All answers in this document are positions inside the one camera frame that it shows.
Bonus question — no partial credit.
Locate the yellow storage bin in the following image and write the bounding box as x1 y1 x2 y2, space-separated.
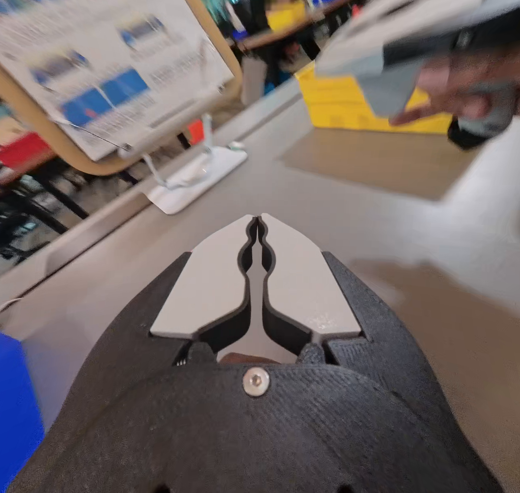
294 60 453 135

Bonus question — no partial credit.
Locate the long wooden work table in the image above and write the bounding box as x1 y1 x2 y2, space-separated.
233 0 403 53

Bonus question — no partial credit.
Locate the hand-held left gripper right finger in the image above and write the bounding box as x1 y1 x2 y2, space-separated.
258 213 362 355

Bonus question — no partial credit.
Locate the distant yellow bin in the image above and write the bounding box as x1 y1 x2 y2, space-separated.
266 1 306 32

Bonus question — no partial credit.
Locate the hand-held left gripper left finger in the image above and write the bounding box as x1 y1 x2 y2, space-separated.
149 214 259 353

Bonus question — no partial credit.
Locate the blue storage bin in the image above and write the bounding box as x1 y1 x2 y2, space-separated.
0 332 44 491

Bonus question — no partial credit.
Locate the person's right hand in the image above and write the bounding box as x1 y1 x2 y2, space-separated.
389 50 520 127

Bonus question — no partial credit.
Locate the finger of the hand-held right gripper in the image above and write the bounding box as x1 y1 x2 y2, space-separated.
315 30 386 78
339 0 486 43

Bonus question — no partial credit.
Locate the white document stand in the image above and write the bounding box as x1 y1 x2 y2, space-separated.
0 0 248 215

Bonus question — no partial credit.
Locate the red crate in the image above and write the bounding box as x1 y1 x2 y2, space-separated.
0 131 53 169

